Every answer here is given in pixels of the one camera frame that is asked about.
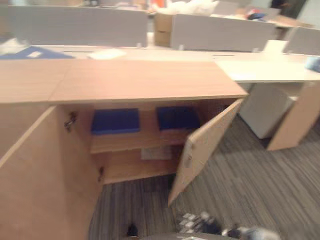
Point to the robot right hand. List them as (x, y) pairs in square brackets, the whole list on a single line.
[(200, 223)]

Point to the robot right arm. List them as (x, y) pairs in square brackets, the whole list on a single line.
[(257, 233)]

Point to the wooden cabinet shelf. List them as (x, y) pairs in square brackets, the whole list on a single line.
[(135, 141)]

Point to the metal cabinet hinge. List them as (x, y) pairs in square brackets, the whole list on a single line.
[(70, 122), (101, 173)]

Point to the wooden office cabinet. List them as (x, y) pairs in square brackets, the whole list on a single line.
[(140, 80)]

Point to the wooden cabinet door with hinges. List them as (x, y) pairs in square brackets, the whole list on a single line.
[(42, 180)]

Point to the blue folder with white label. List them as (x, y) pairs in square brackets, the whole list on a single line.
[(37, 53)]

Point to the robot body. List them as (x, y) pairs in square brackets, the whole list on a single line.
[(180, 237)]

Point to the robot dark foot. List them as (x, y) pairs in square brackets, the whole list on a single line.
[(132, 230)]

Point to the white paper sheet stack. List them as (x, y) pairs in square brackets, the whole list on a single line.
[(155, 153)]

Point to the wooden desk side panel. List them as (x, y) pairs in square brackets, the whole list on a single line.
[(292, 120)]

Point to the white desk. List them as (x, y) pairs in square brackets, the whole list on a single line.
[(265, 70)]

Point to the white paper box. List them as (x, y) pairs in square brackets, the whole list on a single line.
[(275, 46)]

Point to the light blue container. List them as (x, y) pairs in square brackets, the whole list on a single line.
[(313, 63)]

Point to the brown cardboard box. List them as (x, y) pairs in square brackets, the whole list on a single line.
[(162, 28)]

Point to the white plastic bag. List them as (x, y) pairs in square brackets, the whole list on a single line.
[(190, 6)]

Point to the long grey desk partition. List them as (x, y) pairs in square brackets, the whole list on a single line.
[(77, 26)]

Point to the white drawer pedestal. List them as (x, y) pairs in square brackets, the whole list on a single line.
[(266, 110)]

